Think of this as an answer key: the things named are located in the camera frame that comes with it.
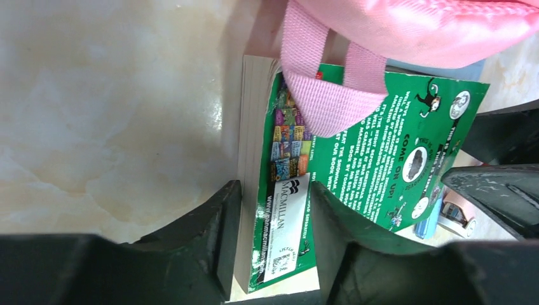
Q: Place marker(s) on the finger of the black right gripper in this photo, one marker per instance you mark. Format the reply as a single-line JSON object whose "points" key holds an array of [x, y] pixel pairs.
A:
{"points": [[508, 194], [506, 136]]}

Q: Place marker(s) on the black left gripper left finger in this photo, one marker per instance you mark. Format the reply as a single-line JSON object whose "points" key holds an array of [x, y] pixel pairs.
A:
{"points": [[189, 261]]}

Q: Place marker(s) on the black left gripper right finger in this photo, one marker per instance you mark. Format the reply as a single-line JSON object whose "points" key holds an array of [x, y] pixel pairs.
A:
{"points": [[360, 262]]}

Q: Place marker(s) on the green picture book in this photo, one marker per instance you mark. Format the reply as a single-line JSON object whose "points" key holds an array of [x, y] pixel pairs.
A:
{"points": [[388, 167]]}

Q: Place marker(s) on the pink student backpack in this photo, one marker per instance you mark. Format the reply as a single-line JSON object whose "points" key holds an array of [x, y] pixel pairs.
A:
{"points": [[441, 34]]}

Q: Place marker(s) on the white pink eraser case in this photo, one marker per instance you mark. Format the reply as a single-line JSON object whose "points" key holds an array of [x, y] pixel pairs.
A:
{"points": [[457, 215]]}

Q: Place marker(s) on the light blue notebook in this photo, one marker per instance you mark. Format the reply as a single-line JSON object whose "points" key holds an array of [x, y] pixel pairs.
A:
{"points": [[470, 72]]}

